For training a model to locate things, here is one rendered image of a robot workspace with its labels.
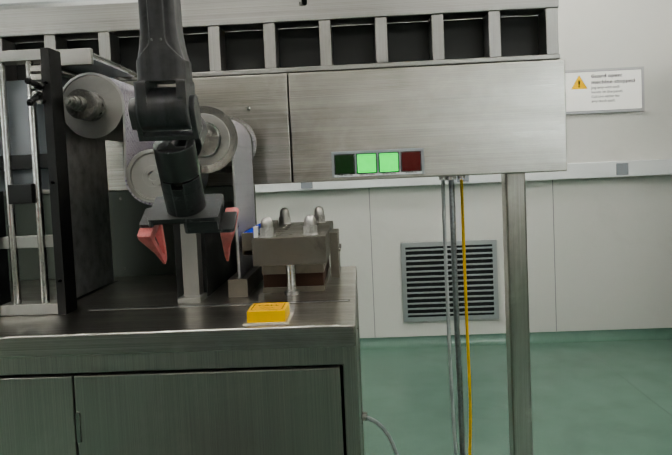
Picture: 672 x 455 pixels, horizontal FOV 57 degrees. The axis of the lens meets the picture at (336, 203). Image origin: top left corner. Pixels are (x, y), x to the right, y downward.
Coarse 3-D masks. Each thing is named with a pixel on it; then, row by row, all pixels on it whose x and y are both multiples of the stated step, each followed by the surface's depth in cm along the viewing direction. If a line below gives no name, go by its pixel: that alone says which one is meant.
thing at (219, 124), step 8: (208, 120) 135; (216, 120) 135; (224, 128) 135; (224, 136) 135; (224, 144) 135; (216, 152) 135; (224, 152) 135; (200, 160) 136; (208, 160) 136; (216, 160) 135
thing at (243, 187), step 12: (240, 168) 143; (252, 168) 160; (240, 180) 143; (252, 180) 159; (240, 192) 142; (252, 192) 158; (240, 204) 142; (252, 204) 157; (240, 216) 141; (252, 216) 157; (240, 228) 140; (240, 240) 140
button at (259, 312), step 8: (256, 304) 116; (264, 304) 116; (272, 304) 115; (280, 304) 115; (288, 304) 116; (248, 312) 111; (256, 312) 111; (264, 312) 110; (272, 312) 110; (280, 312) 110; (288, 312) 115; (248, 320) 111; (256, 320) 111; (264, 320) 111; (272, 320) 110; (280, 320) 110
